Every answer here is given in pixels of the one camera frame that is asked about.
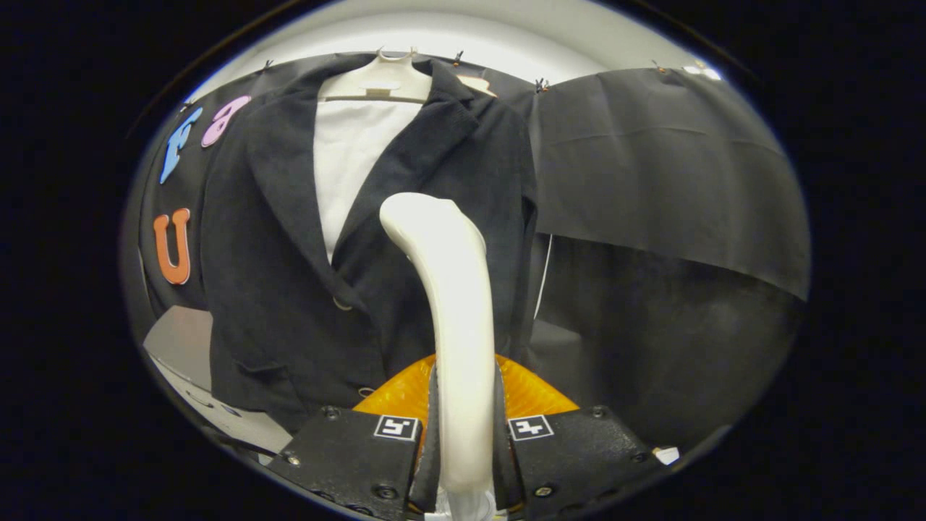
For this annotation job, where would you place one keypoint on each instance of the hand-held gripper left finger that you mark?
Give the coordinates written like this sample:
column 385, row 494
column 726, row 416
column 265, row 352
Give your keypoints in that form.
column 431, row 470

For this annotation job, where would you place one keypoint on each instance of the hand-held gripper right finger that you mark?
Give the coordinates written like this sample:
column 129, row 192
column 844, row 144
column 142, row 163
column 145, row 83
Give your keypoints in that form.
column 504, row 470

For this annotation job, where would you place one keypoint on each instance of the black blazer jacket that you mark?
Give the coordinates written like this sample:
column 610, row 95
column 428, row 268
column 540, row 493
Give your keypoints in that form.
column 275, row 289

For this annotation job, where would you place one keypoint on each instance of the white clothes hanger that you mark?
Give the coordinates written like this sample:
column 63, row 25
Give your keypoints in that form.
column 380, row 79

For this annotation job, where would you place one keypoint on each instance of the small white box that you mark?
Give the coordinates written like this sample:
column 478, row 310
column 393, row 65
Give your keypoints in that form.
column 667, row 455

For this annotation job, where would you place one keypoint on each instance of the grey drawer cabinet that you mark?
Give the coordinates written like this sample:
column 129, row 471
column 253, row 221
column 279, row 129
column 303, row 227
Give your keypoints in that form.
column 181, row 340

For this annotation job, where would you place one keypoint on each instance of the white mannequin torso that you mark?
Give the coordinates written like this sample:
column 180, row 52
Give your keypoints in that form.
column 347, row 159

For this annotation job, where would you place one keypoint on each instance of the black backdrop cloth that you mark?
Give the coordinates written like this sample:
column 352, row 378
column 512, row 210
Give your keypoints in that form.
column 651, row 181

